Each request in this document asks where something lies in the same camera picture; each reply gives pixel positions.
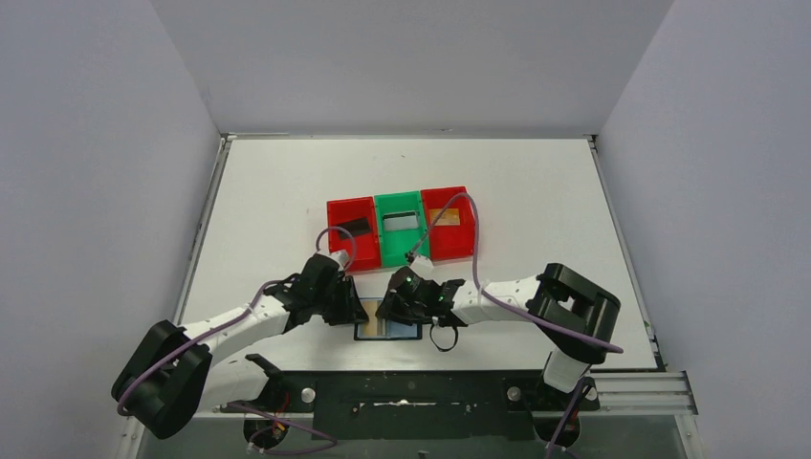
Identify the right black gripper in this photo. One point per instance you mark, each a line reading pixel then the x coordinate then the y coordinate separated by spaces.
pixel 392 311

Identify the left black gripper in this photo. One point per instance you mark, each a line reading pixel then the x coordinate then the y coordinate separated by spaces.
pixel 345 301

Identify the black leather card holder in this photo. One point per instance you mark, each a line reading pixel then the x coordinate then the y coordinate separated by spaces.
pixel 398 331

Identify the orange card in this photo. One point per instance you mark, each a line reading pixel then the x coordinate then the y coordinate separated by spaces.
pixel 374 327

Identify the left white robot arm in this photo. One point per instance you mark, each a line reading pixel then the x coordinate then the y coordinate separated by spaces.
pixel 180 370

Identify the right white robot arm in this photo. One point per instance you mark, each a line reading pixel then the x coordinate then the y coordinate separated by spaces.
pixel 576 314

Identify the black card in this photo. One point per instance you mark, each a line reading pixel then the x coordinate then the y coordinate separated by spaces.
pixel 356 227

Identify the silver card with magnetic stripe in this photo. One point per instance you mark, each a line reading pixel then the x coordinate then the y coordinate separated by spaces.
pixel 397 221

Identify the gold credit card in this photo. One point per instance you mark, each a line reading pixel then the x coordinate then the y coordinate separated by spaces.
pixel 449 217

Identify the green plastic bin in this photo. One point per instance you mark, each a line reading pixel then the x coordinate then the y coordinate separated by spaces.
pixel 395 244

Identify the left red plastic bin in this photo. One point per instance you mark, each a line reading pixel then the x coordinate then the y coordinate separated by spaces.
pixel 368 254

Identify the red plastic bin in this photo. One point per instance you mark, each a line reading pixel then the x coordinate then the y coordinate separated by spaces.
pixel 368 254
pixel 446 243

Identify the right red plastic bin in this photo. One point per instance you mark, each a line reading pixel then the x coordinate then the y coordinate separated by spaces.
pixel 446 243

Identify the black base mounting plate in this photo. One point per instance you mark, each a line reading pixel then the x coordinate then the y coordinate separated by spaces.
pixel 410 405

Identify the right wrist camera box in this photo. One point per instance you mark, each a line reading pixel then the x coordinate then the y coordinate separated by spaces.
pixel 421 266

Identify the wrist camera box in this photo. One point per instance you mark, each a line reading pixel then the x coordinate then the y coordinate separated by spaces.
pixel 342 257
pixel 421 266

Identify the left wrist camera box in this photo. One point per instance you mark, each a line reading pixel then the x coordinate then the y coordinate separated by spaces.
pixel 342 257

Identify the aluminium table edge rail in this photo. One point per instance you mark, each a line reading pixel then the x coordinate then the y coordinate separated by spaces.
pixel 205 294

